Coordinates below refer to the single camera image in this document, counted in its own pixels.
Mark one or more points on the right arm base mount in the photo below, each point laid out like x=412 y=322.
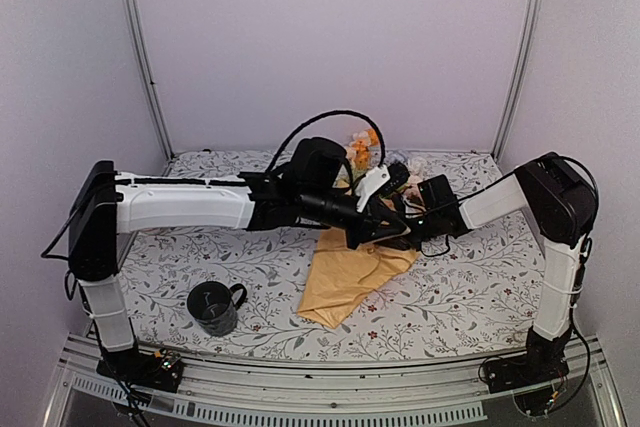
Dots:
x=502 y=374

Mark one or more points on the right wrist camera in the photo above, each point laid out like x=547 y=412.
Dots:
x=438 y=200

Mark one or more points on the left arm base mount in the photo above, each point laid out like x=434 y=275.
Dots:
x=161 y=370

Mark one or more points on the floral patterned tablecloth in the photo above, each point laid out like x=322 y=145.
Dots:
x=163 y=265

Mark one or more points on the right metal frame post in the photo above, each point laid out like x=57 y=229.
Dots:
x=517 y=79

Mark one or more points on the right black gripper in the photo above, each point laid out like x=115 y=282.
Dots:
x=417 y=245

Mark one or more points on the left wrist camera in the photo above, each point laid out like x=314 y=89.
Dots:
x=321 y=166

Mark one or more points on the metal frame post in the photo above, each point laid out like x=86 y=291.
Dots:
x=517 y=79
x=149 y=85

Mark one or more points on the pink rose fake stem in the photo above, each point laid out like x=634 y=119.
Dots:
x=412 y=194

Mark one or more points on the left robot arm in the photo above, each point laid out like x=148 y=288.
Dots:
x=112 y=203

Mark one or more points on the black mug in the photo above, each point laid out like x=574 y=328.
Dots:
x=214 y=306

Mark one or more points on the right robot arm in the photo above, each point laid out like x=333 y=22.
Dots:
x=540 y=237

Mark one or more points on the cream rose fake stem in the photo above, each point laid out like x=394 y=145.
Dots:
x=357 y=137

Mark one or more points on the yellow wrapping paper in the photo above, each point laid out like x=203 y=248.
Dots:
x=340 y=279

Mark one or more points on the front aluminium rail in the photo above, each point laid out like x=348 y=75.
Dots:
x=224 y=390

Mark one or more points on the left metal frame post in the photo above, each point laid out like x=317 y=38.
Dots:
x=149 y=85

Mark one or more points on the blue fake flower stem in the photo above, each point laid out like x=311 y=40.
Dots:
x=417 y=163

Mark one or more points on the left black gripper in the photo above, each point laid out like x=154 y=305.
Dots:
x=370 y=228

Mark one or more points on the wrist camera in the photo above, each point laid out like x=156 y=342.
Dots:
x=321 y=166
x=438 y=200

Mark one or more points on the orange fake flower stem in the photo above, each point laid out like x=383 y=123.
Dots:
x=362 y=144

